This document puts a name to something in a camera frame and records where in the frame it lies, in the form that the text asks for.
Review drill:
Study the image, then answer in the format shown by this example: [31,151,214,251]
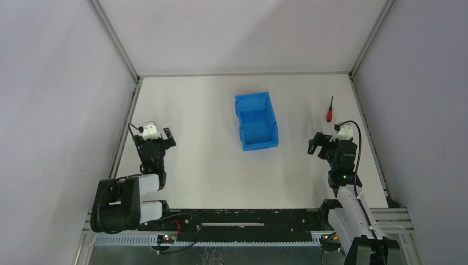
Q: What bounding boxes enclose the blue plastic bin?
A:
[235,92,279,152]

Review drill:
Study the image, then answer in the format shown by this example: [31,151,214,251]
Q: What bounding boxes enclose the left controller board with LEDs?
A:
[156,234,177,245]

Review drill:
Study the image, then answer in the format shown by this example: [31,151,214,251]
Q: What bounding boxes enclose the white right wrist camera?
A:
[329,124,354,142]

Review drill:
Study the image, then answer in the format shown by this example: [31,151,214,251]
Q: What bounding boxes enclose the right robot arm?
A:
[307,132,402,264]

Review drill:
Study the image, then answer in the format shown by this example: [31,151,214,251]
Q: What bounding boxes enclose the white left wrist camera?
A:
[142,121,161,140]

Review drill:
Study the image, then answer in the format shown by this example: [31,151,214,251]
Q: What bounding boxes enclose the right controller board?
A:
[320,234,341,252]

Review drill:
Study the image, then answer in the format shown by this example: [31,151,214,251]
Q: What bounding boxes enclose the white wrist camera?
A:
[329,124,354,142]
[142,121,161,140]

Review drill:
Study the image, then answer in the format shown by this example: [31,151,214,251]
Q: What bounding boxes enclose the red black screwdriver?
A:
[326,96,334,123]

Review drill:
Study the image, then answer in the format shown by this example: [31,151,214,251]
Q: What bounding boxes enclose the black right camera cable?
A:
[334,120,389,265]

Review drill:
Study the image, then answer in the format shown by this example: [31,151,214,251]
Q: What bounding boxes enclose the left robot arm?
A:
[89,124,176,234]

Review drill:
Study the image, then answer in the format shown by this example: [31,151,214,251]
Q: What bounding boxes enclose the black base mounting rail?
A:
[138,209,332,243]

